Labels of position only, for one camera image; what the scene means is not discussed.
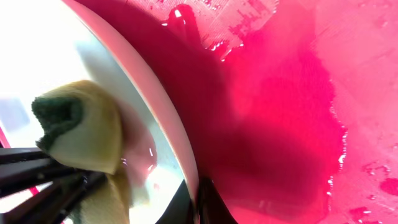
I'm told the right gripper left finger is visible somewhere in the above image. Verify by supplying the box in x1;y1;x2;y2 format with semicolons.
156;180;194;224

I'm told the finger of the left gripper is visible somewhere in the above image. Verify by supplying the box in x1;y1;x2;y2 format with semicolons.
1;147;78;197
1;172;107;224

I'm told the light blue plate top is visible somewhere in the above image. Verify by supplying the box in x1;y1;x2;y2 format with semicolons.
1;1;198;223

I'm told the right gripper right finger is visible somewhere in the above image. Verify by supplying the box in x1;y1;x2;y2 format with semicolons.
198;177;238;224

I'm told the red plastic tray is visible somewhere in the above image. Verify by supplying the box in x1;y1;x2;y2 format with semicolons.
84;0;397;223

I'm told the green yellow sponge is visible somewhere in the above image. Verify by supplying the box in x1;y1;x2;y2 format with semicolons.
31;80;131;224

